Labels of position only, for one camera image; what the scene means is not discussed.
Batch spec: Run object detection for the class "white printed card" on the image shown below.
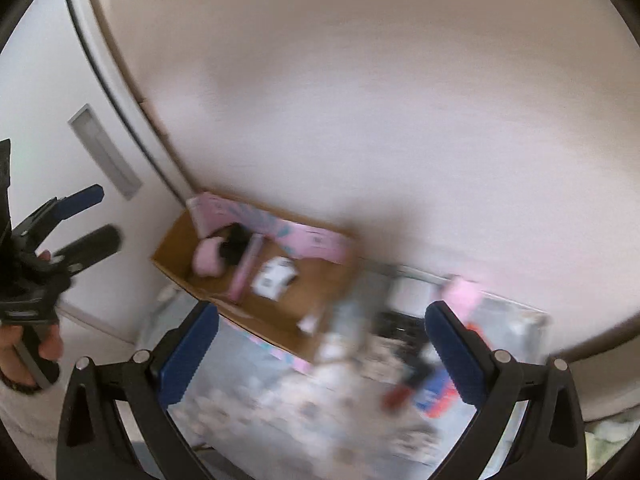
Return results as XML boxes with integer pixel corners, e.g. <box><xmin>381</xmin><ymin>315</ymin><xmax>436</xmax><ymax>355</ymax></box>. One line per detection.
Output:
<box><xmin>251</xmin><ymin>256</ymin><xmax>300</xmax><ymax>301</ymax></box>

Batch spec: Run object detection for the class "person's left hand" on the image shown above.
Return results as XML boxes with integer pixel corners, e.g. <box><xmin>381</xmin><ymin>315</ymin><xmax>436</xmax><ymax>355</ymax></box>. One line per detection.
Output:
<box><xmin>0</xmin><ymin>250</ymin><xmax>66</xmax><ymax>396</ymax></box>

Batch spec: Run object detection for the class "grey recessed door handle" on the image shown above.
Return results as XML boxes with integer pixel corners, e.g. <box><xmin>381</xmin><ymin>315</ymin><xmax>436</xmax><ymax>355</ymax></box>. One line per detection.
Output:
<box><xmin>68</xmin><ymin>104</ymin><xmax>143</xmax><ymax>200</ymax></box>

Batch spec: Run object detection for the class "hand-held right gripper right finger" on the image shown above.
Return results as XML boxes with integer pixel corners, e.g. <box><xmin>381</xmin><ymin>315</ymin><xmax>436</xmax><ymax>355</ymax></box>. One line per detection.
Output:
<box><xmin>424</xmin><ymin>301</ymin><xmax>587</xmax><ymax>480</ymax></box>

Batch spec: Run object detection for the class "pink item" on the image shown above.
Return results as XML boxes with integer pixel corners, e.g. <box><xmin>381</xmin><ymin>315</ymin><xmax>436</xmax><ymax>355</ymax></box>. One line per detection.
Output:
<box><xmin>442</xmin><ymin>276</ymin><xmax>483</xmax><ymax>326</ymax></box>

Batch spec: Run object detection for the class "pale patterned cloth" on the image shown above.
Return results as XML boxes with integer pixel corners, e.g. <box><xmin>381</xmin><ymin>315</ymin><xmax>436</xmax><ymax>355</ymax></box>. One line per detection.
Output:
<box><xmin>585</xmin><ymin>412</ymin><xmax>640</xmax><ymax>480</ymax></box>

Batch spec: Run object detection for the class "pink round pouch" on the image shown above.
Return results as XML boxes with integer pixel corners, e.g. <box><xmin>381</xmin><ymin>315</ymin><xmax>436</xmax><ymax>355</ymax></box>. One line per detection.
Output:
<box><xmin>192</xmin><ymin>237</ymin><xmax>226</xmax><ymax>277</ymax></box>

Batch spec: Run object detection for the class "black fuzzy item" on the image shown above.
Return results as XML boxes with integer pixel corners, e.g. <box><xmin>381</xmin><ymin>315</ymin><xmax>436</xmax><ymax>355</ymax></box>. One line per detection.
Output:
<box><xmin>220</xmin><ymin>225</ymin><xmax>253</xmax><ymax>267</ymax></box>

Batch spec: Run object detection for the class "pink stick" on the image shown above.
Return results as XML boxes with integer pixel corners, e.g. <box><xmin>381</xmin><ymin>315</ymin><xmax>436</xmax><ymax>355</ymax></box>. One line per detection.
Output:
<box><xmin>229</xmin><ymin>234</ymin><xmax>265</xmax><ymax>303</ymax></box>

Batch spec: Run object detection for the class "pale printed desktop cloth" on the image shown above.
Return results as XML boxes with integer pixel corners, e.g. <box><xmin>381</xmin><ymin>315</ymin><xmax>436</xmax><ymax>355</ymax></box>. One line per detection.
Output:
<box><xmin>135</xmin><ymin>265</ymin><xmax>551</xmax><ymax>467</ymax></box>

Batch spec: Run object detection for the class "pink printed cardboard box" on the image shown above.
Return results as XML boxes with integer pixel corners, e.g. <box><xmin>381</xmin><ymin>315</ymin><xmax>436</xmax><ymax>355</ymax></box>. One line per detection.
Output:
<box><xmin>151</xmin><ymin>191</ymin><xmax>358</xmax><ymax>363</ymax></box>

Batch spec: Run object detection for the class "red printed packet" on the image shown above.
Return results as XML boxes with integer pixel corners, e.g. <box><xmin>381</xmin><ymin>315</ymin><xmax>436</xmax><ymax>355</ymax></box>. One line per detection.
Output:
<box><xmin>385</xmin><ymin>370</ymin><xmax>461</xmax><ymax>418</ymax></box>

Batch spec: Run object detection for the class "small black item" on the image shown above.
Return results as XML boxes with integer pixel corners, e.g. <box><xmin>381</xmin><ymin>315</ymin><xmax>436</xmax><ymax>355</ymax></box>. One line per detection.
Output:
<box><xmin>375</xmin><ymin>310</ymin><xmax>428</xmax><ymax>346</ymax></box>

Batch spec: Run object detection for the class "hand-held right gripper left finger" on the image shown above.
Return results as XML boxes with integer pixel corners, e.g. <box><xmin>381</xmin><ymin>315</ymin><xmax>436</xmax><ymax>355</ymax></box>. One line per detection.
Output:
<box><xmin>56</xmin><ymin>301</ymin><xmax>221</xmax><ymax>480</ymax></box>

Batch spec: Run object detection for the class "white cabinet door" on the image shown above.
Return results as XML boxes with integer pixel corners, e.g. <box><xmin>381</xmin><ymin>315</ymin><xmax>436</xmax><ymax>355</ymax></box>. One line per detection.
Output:
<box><xmin>0</xmin><ymin>0</ymin><xmax>193</xmax><ymax>343</ymax></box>

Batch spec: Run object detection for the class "white box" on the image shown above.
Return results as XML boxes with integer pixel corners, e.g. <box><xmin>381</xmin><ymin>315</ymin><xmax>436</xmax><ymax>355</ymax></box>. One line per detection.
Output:
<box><xmin>390</xmin><ymin>275</ymin><xmax>446</xmax><ymax>316</ymax></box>

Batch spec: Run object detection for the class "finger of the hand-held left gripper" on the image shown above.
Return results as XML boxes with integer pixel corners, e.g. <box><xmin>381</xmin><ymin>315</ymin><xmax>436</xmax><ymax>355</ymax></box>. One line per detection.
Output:
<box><xmin>12</xmin><ymin>184</ymin><xmax>105</xmax><ymax>252</ymax></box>
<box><xmin>50</xmin><ymin>225</ymin><xmax>123</xmax><ymax>277</ymax></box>

